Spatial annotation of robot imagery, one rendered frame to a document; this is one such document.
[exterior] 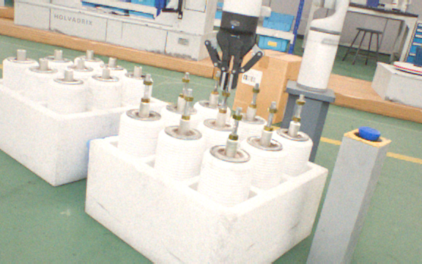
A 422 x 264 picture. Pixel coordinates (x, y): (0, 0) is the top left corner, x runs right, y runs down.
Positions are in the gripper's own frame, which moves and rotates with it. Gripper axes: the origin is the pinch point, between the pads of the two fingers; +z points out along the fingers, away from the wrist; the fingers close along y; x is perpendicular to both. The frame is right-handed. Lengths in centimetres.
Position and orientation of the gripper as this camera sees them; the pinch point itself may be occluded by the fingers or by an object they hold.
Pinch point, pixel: (228, 81)
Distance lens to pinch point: 87.2
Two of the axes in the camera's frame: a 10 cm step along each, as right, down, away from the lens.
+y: 9.2, 2.6, -2.8
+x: 3.5, -2.5, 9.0
